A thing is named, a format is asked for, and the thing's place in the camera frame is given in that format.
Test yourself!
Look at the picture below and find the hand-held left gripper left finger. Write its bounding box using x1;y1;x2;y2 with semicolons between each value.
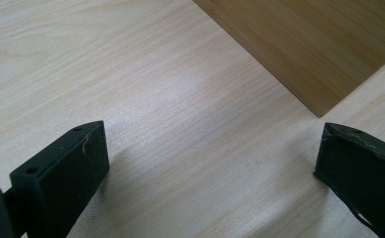
2;120;111;238

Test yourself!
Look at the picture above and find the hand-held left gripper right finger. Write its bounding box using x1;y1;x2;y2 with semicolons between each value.
313;122;385;238

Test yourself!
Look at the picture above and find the brown wooden board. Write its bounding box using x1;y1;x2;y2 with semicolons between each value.
192;0;385;119

